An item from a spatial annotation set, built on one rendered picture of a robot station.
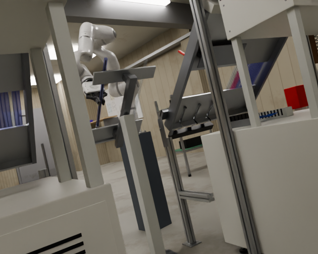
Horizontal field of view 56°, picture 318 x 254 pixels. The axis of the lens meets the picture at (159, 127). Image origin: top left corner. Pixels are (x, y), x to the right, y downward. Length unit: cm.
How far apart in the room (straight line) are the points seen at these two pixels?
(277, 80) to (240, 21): 417
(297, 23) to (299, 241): 80
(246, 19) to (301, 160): 57
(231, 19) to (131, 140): 74
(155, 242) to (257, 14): 117
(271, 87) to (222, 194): 409
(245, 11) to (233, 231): 101
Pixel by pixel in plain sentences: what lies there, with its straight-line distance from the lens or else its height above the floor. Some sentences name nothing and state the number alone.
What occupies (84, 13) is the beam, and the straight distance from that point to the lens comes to 450.
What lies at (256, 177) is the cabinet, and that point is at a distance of 136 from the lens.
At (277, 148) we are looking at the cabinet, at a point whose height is 53.
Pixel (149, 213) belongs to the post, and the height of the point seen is 29.
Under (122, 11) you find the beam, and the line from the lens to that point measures 487.
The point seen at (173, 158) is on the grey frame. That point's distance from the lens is 178.
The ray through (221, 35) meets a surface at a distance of 164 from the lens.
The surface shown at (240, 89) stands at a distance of 205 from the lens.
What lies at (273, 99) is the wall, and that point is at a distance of 550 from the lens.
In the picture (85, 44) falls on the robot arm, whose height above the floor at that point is 128.
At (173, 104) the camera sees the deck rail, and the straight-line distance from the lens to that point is 170.
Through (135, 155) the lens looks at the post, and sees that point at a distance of 157.
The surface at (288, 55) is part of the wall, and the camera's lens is 535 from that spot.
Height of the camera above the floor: 70
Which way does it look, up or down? level
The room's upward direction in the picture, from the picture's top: 13 degrees counter-clockwise
